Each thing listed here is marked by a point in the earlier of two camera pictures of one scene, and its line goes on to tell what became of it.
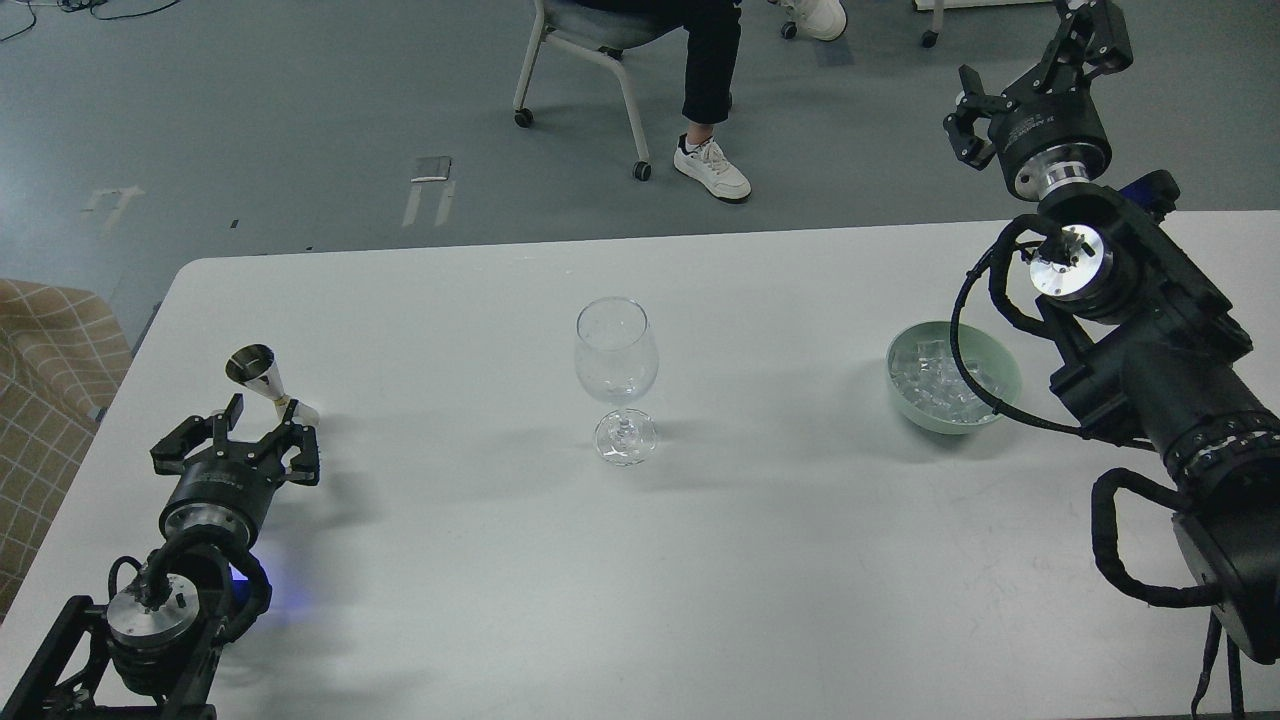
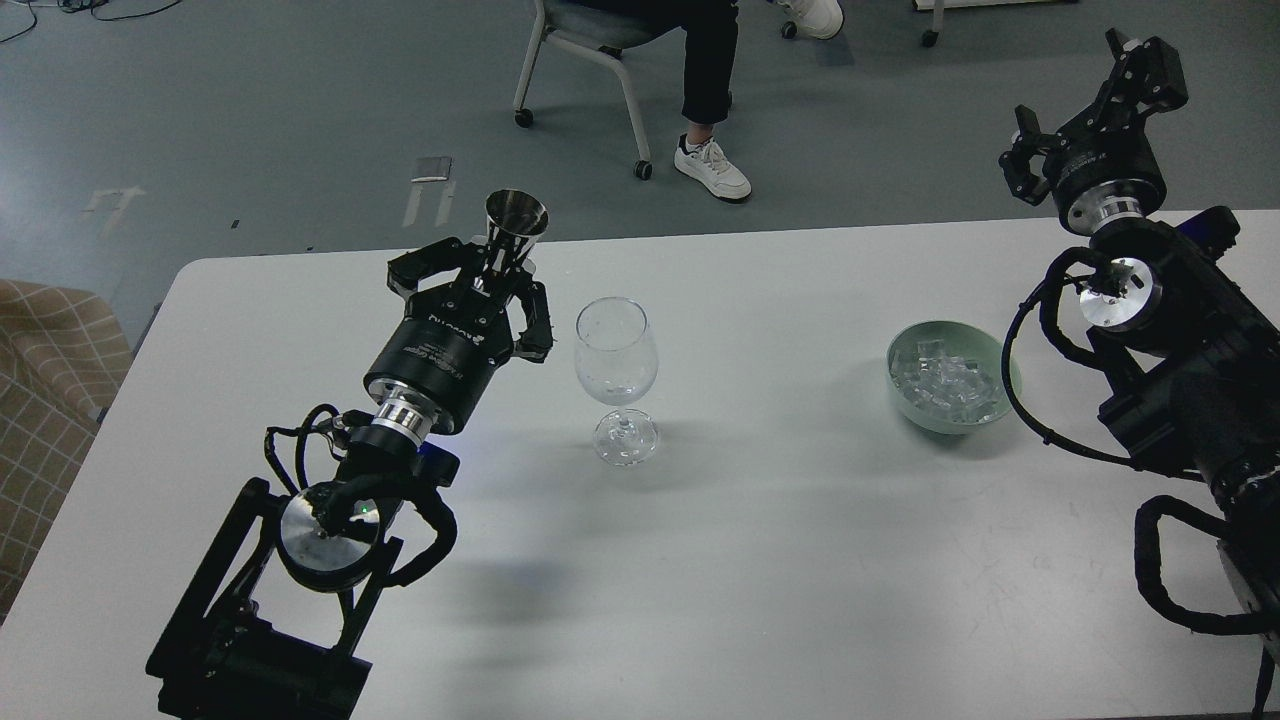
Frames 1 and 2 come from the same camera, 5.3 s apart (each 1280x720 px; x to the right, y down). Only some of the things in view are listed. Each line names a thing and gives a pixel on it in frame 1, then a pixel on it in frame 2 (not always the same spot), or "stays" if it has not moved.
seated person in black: x=711 y=33 stays
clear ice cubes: x=924 y=370 stays
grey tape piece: x=432 y=169 stays
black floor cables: x=75 y=5 stays
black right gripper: x=1051 y=138 to x=1107 y=175
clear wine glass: x=616 y=352 stays
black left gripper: x=231 y=487 to x=435 y=358
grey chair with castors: x=601 y=31 stays
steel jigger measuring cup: x=255 y=365 to x=511 y=216
